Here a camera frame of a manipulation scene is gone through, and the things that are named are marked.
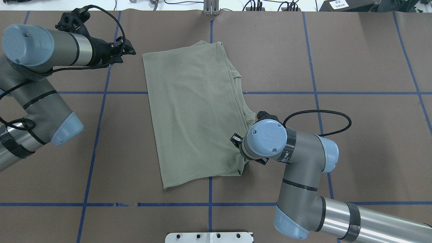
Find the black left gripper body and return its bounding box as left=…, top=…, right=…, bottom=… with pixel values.
left=89, top=36, right=136, bottom=66

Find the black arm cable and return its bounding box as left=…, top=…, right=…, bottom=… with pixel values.
left=283, top=109, right=352, bottom=137
left=0, top=5, right=126, bottom=149

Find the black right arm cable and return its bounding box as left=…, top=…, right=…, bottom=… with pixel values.
left=283, top=109, right=352, bottom=137

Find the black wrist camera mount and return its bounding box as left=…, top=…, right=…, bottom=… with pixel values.
left=256, top=111, right=280, bottom=122
left=55, top=8, right=90, bottom=37

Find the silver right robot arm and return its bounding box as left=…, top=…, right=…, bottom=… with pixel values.
left=230, top=119, right=432, bottom=243

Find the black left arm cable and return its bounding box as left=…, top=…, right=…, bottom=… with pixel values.
left=0, top=5, right=126, bottom=149

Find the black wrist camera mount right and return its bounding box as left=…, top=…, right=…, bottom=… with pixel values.
left=256, top=111, right=280, bottom=122

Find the aluminium frame post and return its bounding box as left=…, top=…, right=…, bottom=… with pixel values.
left=202, top=0, right=220, bottom=16

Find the orange black connector box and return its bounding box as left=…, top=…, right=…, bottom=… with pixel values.
left=242, top=0, right=265, bottom=12

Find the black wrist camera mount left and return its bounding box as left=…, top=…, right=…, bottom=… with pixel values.
left=55, top=8, right=90, bottom=37

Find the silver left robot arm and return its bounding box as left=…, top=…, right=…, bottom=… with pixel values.
left=1, top=24, right=136, bottom=171

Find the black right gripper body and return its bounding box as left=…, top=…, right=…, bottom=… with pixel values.
left=230, top=133, right=269, bottom=165

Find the olive green long-sleeve shirt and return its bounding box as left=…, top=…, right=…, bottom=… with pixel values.
left=142, top=40, right=256, bottom=189

